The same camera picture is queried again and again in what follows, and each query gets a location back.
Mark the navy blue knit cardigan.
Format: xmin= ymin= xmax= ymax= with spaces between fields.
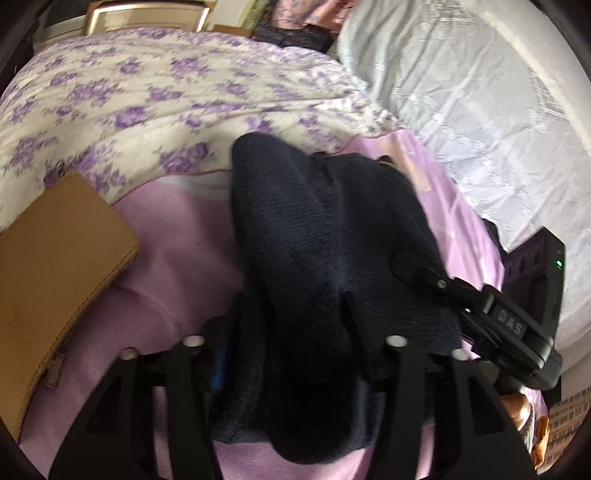
xmin=209 ymin=133 xmax=461 ymax=464

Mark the person right hand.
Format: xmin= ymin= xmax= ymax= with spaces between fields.
xmin=501 ymin=393 xmax=535 ymax=431

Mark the orange cloth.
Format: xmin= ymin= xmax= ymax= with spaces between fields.
xmin=531 ymin=416 xmax=550 ymax=469

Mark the purple printed blanket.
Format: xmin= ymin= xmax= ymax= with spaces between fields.
xmin=21 ymin=129 xmax=505 ymax=473

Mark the tan leather bag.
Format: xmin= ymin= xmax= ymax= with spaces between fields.
xmin=1 ymin=172 xmax=139 ymax=440

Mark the white lace cover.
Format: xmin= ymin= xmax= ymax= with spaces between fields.
xmin=338 ymin=1 xmax=590 ymax=373

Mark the purple floral bedsheet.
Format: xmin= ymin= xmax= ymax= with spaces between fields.
xmin=1 ymin=28 xmax=399 ymax=226

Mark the pink floral cloth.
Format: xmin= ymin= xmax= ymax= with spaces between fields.
xmin=271 ymin=0 xmax=358 ymax=33

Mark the wooden picture frame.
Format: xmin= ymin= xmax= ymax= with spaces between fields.
xmin=85 ymin=1 xmax=215 ymax=35

